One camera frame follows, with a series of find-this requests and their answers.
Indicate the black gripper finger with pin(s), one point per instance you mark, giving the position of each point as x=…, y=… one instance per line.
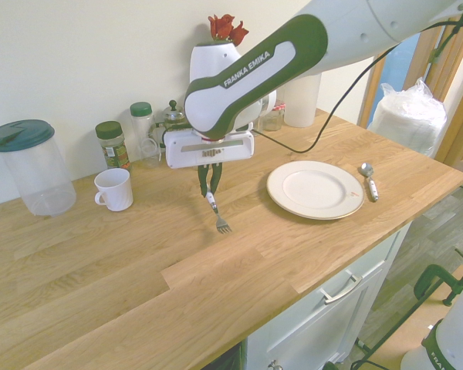
x=202, y=179
x=217, y=177

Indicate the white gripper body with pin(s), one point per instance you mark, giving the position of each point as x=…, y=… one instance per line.
x=185, y=152

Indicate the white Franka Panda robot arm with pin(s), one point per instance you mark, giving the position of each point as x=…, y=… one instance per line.
x=254, y=69

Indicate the white plate with gold rim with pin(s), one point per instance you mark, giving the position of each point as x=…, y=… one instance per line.
x=312, y=189

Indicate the small clear glass jar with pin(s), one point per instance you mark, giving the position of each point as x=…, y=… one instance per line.
x=150, y=152

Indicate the glass french press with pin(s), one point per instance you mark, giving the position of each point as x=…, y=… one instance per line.
x=173, y=115

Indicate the tall clear jar green lid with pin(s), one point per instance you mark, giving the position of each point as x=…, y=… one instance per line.
x=142, y=123

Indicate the coffee jar with dark lid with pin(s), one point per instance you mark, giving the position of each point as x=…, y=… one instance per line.
x=113, y=150

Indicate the white ceramic mug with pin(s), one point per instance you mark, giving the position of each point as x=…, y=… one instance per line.
x=115, y=190

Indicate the jar with red checked lid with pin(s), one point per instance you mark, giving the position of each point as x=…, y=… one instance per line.
x=273, y=117

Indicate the white paper towel roll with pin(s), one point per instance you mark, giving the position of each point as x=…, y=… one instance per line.
x=301, y=104

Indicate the red artificial flowers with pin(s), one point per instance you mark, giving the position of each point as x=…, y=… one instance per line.
x=224, y=27

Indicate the clear pitcher with green lid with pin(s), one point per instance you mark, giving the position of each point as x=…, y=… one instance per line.
x=34, y=173

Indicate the white kitchen cabinet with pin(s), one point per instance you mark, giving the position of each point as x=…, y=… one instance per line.
x=312, y=323

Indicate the plastic-wrapped stack of white plates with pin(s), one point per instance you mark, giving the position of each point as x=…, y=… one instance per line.
x=409, y=115

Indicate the green metal clamp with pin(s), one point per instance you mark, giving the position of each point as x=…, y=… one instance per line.
x=434, y=275

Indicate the wooden door frame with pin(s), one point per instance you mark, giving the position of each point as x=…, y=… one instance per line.
x=457, y=96

